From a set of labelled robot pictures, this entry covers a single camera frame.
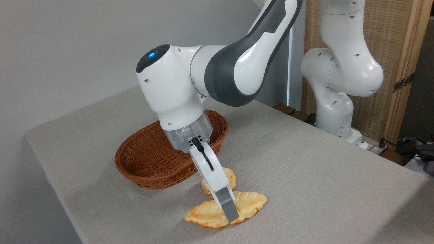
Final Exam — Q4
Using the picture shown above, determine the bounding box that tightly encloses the grey tablecloth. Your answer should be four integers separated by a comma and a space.
24, 81, 434, 244

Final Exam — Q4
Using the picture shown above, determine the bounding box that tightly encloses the wooden woven folding screen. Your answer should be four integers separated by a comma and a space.
302, 0, 434, 146

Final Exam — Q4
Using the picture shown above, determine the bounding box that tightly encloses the metal screen hinge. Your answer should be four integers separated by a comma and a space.
393, 73, 415, 93

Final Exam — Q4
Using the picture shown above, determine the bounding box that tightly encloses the white power strip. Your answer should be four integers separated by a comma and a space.
363, 142, 388, 156

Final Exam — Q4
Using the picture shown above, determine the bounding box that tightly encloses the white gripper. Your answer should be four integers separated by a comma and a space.
188, 142, 240, 224

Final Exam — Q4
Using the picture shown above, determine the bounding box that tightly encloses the brown wicker oval basket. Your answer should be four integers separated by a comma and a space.
114, 109, 229, 189

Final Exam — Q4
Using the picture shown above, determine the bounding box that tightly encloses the round bread bun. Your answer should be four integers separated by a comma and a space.
201, 167, 238, 198

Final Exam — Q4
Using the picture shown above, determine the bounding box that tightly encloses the dark cable bundle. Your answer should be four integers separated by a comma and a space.
397, 135, 434, 177

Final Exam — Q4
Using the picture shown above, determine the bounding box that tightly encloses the long leaf-shaped bread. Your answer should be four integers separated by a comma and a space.
185, 191, 268, 229

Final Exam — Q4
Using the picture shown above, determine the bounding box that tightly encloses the white door frame strip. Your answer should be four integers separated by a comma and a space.
286, 0, 307, 110

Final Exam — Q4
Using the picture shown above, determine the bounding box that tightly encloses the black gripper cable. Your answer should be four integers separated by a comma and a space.
192, 137, 215, 171

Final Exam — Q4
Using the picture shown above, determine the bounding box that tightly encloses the black power cable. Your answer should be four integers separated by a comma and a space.
378, 137, 424, 160

